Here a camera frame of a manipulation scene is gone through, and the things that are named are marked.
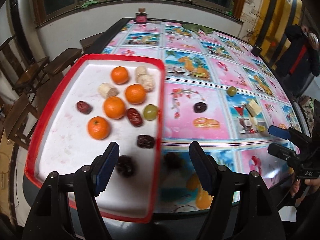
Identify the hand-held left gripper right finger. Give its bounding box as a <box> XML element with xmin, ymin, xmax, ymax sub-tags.
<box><xmin>189</xmin><ymin>141</ymin><xmax>289</xmax><ymax>240</ymax></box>

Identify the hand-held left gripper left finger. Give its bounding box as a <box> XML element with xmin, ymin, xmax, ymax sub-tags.
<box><xmin>22</xmin><ymin>141</ymin><xmax>120</xmax><ymax>240</ymax></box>

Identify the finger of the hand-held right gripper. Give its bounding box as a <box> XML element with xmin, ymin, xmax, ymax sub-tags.
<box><xmin>268</xmin><ymin>126</ymin><xmax>304</xmax><ymax>142</ymax></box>
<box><xmin>267</xmin><ymin>142</ymin><xmax>300</xmax><ymax>162</ymax></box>

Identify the dark purple plum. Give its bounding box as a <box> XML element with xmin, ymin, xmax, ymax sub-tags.
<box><xmin>115</xmin><ymin>155</ymin><xmax>137</xmax><ymax>178</ymax></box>

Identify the dark brown dried date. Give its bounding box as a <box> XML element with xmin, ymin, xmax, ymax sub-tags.
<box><xmin>194</xmin><ymin>102</ymin><xmax>208</xmax><ymax>113</ymax></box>
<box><xmin>136</xmin><ymin>135</ymin><xmax>155</xmax><ymax>150</ymax></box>

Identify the red tray with white inside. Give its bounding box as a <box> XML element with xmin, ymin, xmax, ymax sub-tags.
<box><xmin>24</xmin><ymin>53</ymin><xmax>165</xmax><ymax>223</ymax></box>

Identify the large orange mandarin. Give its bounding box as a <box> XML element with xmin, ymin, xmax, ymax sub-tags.
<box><xmin>103</xmin><ymin>96</ymin><xmax>126</xmax><ymax>120</ymax></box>

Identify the white pastry block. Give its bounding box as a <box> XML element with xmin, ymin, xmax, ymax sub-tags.
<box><xmin>98</xmin><ymin>83</ymin><xmax>118</xmax><ymax>98</ymax></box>

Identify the person's right hand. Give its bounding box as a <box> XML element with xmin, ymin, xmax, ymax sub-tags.
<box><xmin>290</xmin><ymin>176</ymin><xmax>320</xmax><ymax>199</ymax></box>

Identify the pale layered wafer block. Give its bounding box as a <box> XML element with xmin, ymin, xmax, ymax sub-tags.
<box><xmin>245</xmin><ymin>99</ymin><xmax>263</xmax><ymax>117</ymax></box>

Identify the dark red dried date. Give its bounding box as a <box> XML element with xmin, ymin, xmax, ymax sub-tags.
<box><xmin>162</xmin><ymin>151</ymin><xmax>184</xmax><ymax>170</ymax></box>

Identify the floral patterned cloth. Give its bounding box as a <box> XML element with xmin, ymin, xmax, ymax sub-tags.
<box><xmin>299</xmin><ymin>96</ymin><xmax>320</xmax><ymax>130</ymax></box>

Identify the dark wooden chair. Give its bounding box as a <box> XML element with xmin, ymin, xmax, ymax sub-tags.
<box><xmin>0</xmin><ymin>36</ymin><xmax>50</xmax><ymax>90</ymax></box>
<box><xmin>4</xmin><ymin>92</ymin><xmax>40</xmax><ymax>150</ymax></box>

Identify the dark wooden stool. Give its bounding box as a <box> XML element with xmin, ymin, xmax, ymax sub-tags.
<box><xmin>45</xmin><ymin>49</ymin><xmax>83</xmax><ymax>77</ymax></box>
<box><xmin>80</xmin><ymin>31</ymin><xmax>110</xmax><ymax>53</ymax></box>

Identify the yellow panelled door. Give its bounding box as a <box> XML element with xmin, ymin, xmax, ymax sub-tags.
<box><xmin>250</xmin><ymin>0</ymin><xmax>300</xmax><ymax>63</ymax></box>

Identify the green leaf cluster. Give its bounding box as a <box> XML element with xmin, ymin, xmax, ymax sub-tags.
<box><xmin>181</xmin><ymin>23</ymin><xmax>213</xmax><ymax>34</ymax></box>

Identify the small red jar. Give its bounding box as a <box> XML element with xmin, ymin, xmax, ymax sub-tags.
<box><xmin>135</xmin><ymin>8</ymin><xmax>148</xmax><ymax>25</ymax></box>

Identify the tall dark air conditioner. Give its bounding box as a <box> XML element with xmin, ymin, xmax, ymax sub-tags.
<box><xmin>10</xmin><ymin>0</ymin><xmax>34</xmax><ymax>60</ymax></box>

